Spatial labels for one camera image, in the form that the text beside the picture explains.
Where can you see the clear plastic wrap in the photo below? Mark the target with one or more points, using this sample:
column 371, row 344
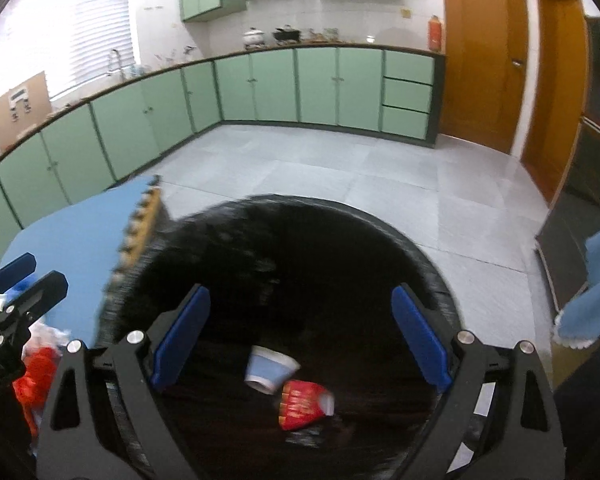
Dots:
column 45, row 335

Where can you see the black wok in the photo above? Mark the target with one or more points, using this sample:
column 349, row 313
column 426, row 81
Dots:
column 286, row 35

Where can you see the wooden door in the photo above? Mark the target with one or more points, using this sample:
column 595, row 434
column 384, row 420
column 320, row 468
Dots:
column 480, row 60

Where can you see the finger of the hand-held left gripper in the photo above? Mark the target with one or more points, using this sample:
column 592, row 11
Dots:
column 47, row 290
column 15, row 266

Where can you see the white window blind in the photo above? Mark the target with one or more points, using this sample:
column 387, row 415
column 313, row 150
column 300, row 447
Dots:
column 100, row 35

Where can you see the glass jars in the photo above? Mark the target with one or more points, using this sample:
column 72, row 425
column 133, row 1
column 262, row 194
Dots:
column 322, row 35

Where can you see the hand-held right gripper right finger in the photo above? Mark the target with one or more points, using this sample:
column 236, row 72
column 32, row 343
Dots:
column 422, row 340

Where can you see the yellow foam puzzle mat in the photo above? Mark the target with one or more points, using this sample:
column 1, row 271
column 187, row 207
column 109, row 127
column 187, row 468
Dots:
column 145, row 220

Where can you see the white cooking pot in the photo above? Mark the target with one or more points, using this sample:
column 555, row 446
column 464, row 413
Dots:
column 254, row 37

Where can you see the wooden door frame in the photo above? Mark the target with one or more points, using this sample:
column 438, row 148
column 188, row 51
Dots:
column 555, row 85

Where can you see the light blue cloth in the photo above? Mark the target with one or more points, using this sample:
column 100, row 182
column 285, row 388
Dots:
column 595, row 300

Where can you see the dark glass cabinet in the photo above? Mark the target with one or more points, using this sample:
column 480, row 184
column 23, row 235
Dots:
column 590, row 170

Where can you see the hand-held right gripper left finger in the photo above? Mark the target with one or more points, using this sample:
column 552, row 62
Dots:
column 180, row 340

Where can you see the blue and white paper cup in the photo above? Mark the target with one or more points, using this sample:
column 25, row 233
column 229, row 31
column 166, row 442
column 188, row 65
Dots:
column 270, row 367

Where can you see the cardboard board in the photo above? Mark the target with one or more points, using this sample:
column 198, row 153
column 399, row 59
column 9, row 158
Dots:
column 25, row 120

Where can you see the white bracket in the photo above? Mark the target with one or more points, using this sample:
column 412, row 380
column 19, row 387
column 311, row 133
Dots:
column 19, row 102

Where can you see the blue tablecloth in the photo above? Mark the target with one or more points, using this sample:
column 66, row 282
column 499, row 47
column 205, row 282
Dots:
column 80, row 240

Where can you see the red snack packet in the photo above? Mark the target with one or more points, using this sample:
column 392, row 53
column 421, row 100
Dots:
column 300, row 405

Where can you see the green lower kitchen cabinets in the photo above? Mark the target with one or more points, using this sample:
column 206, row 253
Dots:
column 275, row 85

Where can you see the red foam net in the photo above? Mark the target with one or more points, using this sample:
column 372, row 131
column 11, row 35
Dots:
column 35, row 380

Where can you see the metal faucet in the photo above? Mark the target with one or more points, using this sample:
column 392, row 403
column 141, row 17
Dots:
column 115, row 62

